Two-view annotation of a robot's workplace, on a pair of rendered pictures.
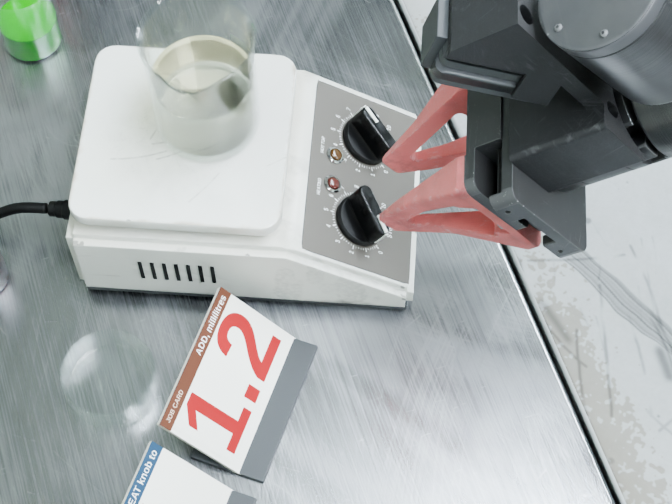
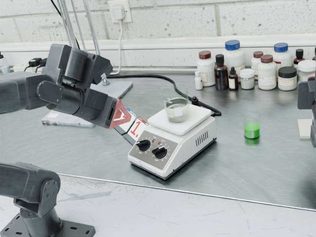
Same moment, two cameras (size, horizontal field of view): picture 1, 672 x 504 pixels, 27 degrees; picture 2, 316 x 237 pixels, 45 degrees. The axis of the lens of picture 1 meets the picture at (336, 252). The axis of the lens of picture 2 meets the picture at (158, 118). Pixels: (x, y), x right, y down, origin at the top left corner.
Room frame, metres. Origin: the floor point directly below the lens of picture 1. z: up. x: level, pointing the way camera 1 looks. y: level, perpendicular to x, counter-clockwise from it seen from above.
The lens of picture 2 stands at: (0.99, -0.52, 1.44)
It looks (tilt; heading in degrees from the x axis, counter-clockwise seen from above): 29 degrees down; 136
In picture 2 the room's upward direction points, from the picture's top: 11 degrees counter-clockwise
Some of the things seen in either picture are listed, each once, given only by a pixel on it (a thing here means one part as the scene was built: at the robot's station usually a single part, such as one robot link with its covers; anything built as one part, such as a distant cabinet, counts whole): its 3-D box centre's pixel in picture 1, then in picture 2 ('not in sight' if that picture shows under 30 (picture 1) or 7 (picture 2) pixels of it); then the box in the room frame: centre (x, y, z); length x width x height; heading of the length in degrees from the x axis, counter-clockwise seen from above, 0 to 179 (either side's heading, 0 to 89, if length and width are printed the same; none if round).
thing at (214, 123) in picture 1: (202, 85); (175, 104); (0.45, 0.07, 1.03); 0.07 x 0.06 x 0.08; 177
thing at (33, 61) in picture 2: not in sight; (34, 63); (-0.46, 0.23, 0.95); 0.07 x 0.04 x 0.02; 108
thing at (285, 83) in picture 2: not in sight; (287, 78); (0.54, 0.49, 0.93); 0.05 x 0.05 x 0.06
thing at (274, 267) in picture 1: (235, 179); (174, 136); (0.44, 0.06, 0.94); 0.22 x 0.13 x 0.08; 86
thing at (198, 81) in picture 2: not in sight; (198, 80); (0.29, 0.37, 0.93); 0.02 x 0.02 x 0.06
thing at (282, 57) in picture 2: not in sight; (280, 62); (0.50, 0.53, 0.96); 0.06 x 0.06 x 0.11
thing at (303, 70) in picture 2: not in sight; (307, 73); (0.59, 0.53, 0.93); 0.06 x 0.06 x 0.07
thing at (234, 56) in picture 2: not in sight; (233, 61); (0.36, 0.48, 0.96); 0.07 x 0.07 x 0.13
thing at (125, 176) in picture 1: (186, 137); (179, 116); (0.44, 0.09, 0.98); 0.12 x 0.12 x 0.01; 86
